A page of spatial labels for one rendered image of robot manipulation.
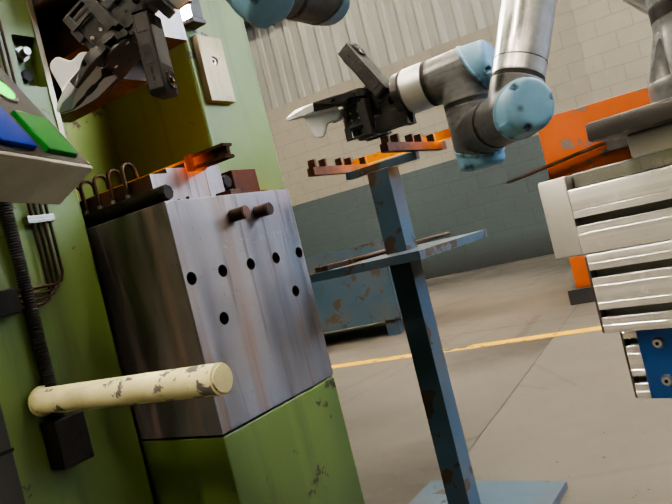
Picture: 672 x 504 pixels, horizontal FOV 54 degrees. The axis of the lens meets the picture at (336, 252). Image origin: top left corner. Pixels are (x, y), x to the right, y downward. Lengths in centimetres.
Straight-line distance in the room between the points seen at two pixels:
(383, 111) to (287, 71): 910
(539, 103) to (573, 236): 22
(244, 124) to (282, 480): 92
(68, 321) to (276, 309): 41
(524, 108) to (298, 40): 933
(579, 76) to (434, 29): 198
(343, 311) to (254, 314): 377
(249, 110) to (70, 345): 84
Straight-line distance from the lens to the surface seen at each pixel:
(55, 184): 103
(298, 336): 147
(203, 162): 139
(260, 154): 183
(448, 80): 107
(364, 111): 114
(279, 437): 140
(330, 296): 514
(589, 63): 878
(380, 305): 501
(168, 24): 153
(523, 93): 93
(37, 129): 101
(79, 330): 135
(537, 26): 99
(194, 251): 128
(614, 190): 76
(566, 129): 464
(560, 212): 79
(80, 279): 136
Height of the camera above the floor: 76
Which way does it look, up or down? 1 degrees down
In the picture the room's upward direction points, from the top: 14 degrees counter-clockwise
